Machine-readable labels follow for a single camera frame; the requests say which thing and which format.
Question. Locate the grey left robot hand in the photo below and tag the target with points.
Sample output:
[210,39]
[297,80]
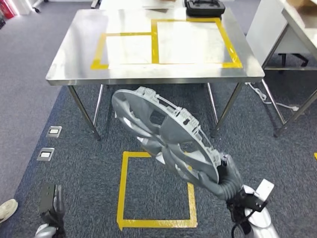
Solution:
[60,203]

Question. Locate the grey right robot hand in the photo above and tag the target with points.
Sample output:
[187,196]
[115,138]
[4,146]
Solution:
[229,170]

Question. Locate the grey plastic wheel hubcap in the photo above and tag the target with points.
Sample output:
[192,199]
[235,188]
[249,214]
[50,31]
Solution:
[173,128]

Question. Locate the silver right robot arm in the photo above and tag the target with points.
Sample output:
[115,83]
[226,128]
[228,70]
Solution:
[262,223]

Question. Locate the stainless steel workbench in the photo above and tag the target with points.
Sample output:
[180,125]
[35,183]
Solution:
[74,49]

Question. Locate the steel floor socket box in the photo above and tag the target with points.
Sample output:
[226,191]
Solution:
[45,154]
[53,131]

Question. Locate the person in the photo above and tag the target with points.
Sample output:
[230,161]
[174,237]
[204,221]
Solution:
[7,210]

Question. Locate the black plastic case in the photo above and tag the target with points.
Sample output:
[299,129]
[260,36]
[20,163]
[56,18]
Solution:
[205,8]

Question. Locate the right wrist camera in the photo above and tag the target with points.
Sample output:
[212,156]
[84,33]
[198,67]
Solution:
[265,189]

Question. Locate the steel frame table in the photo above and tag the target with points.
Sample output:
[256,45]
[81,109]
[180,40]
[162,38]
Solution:
[302,36]

